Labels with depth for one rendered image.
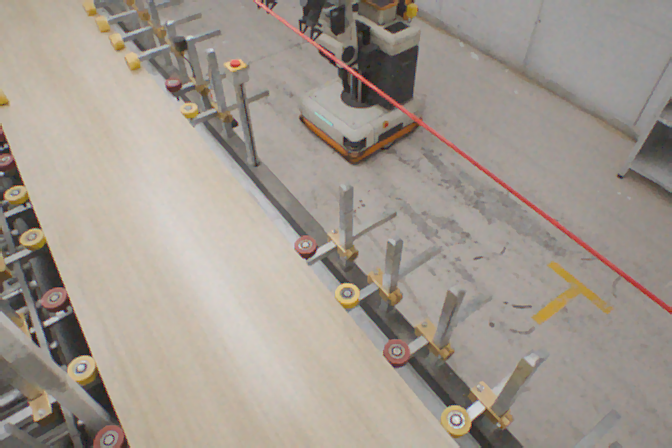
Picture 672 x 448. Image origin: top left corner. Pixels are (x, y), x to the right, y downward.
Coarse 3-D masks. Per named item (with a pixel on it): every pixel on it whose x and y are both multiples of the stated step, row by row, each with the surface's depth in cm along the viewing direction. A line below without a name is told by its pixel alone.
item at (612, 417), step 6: (612, 414) 137; (618, 414) 137; (606, 420) 136; (612, 420) 136; (618, 420) 136; (594, 426) 135; (600, 426) 135; (606, 426) 135; (612, 426) 135; (588, 432) 134; (594, 432) 134; (600, 432) 134; (582, 438) 134; (588, 438) 133; (594, 438) 133; (576, 444) 133; (582, 444) 132; (588, 444) 132; (594, 444) 132
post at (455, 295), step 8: (448, 288) 129; (456, 288) 128; (448, 296) 130; (456, 296) 127; (464, 296) 130; (448, 304) 132; (456, 304) 130; (448, 312) 135; (456, 312) 135; (440, 320) 141; (448, 320) 137; (440, 328) 143; (448, 328) 140; (440, 336) 146; (448, 336) 146; (440, 344) 148; (432, 360) 158; (440, 360) 159
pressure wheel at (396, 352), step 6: (390, 342) 146; (396, 342) 146; (402, 342) 146; (384, 348) 145; (390, 348) 145; (396, 348) 144; (402, 348) 145; (408, 348) 144; (384, 354) 144; (390, 354) 143; (396, 354) 144; (402, 354) 143; (408, 354) 143; (390, 360) 142; (396, 360) 142; (402, 360) 142; (408, 360) 145; (396, 366) 143; (402, 366) 144
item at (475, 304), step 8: (480, 296) 163; (488, 296) 163; (472, 304) 161; (480, 304) 161; (464, 312) 159; (472, 312) 161; (456, 320) 157; (416, 344) 152; (424, 344) 152; (416, 352) 152
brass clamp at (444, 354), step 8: (424, 320) 156; (416, 328) 155; (424, 328) 154; (432, 328) 154; (424, 336) 153; (432, 336) 153; (432, 344) 151; (448, 344) 151; (432, 352) 154; (440, 352) 149; (448, 352) 149
